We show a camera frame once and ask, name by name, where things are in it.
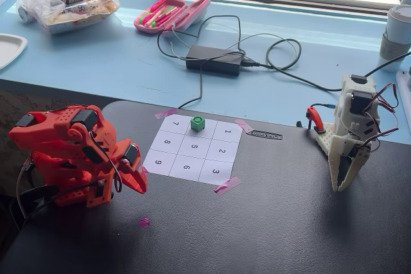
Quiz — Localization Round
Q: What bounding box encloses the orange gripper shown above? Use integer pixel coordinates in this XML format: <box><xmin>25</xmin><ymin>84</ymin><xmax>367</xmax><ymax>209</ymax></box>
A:
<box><xmin>110</xmin><ymin>138</ymin><xmax>150</xmax><ymax>195</ymax></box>

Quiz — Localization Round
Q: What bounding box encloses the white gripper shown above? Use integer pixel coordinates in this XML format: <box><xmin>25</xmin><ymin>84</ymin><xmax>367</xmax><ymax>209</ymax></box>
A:
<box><xmin>327</xmin><ymin>132</ymin><xmax>371</xmax><ymax>193</ymax></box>

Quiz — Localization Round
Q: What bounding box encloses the green cube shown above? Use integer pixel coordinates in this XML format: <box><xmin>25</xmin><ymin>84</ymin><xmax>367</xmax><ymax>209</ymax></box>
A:
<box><xmin>189</xmin><ymin>115</ymin><xmax>206</xmax><ymax>133</ymax></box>

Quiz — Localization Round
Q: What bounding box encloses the white numbered grid paper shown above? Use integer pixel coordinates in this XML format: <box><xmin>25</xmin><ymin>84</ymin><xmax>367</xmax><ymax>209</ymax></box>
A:
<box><xmin>143</xmin><ymin>114</ymin><xmax>243</xmax><ymax>185</ymax></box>

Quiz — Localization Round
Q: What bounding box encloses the black slotted strip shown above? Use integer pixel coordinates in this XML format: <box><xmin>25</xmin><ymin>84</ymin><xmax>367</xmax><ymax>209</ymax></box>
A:
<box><xmin>247</xmin><ymin>129</ymin><xmax>284</xmax><ymax>141</ymax></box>

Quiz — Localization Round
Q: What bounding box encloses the white power strip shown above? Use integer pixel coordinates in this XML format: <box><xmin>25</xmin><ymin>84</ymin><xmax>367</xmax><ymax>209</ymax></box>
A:
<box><xmin>396</xmin><ymin>67</ymin><xmax>411</xmax><ymax>121</ymax></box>

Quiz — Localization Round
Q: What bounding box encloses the black power adapter brick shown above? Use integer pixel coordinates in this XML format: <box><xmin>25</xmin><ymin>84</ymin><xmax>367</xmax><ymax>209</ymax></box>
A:
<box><xmin>185</xmin><ymin>44</ymin><xmax>245</xmax><ymax>77</ymax></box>

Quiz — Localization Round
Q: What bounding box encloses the paper coffee cup with lid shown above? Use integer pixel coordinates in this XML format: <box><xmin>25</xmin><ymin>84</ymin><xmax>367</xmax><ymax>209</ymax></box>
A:
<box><xmin>379</xmin><ymin>4</ymin><xmax>411</xmax><ymax>73</ymax></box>

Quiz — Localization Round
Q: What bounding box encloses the printed cardboard can tray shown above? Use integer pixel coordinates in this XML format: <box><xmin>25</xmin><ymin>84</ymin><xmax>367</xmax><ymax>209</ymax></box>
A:
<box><xmin>40</xmin><ymin>0</ymin><xmax>120</xmax><ymax>35</ymax></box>

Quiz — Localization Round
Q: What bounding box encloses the pink pencil case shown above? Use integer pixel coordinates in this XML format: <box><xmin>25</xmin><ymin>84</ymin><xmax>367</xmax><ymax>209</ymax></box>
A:
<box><xmin>133</xmin><ymin>0</ymin><xmax>211</xmax><ymax>36</ymax></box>

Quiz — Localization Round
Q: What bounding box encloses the pink pen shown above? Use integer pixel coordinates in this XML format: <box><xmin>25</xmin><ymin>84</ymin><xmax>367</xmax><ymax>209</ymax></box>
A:
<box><xmin>150</xmin><ymin>0</ymin><xmax>176</xmax><ymax>12</ymax></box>

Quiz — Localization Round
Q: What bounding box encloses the white paper plate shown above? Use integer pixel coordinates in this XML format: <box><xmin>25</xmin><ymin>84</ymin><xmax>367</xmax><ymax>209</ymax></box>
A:
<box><xmin>0</xmin><ymin>33</ymin><xmax>28</xmax><ymax>71</ymax></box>

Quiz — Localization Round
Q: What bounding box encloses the orange handled clamp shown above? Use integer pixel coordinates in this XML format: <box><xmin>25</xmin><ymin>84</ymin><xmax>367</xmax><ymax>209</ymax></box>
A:
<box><xmin>304</xmin><ymin>104</ymin><xmax>326</xmax><ymax>135</ymax></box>

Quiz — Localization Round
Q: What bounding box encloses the black camera cable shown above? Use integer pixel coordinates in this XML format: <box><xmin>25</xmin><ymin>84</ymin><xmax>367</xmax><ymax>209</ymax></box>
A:
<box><xmin>17</xmin><ymin>180</ymin><xmax>105</xmax><ymax>222</ymax></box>

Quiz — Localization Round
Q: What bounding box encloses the black adapter mains cable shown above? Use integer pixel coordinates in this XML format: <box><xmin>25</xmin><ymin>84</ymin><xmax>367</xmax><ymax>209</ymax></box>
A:
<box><xmin>156</xmin><ymin>14</ymin><xmax>247</xmax><ymax>110</ymax></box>

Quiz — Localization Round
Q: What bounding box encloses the black adapter output cable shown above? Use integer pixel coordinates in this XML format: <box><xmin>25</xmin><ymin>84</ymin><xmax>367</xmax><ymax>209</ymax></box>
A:
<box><xmin>239</xmin><ymin>33</ymin><xmax>343</xmax><ymax>92</ymax></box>

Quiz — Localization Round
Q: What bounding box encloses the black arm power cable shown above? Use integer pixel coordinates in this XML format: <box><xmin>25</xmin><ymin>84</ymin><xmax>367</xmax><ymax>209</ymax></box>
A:
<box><xmin>362</xmin><ymin>50</ymin><xmax>411</xmax><ymax>78</ymax></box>

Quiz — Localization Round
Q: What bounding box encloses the thin white cable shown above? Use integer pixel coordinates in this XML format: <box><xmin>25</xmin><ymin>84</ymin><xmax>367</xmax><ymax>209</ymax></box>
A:
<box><xmin>169</xmin><ymin>24</ymin><xmax>200</xmax><ymax>59</ymax></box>

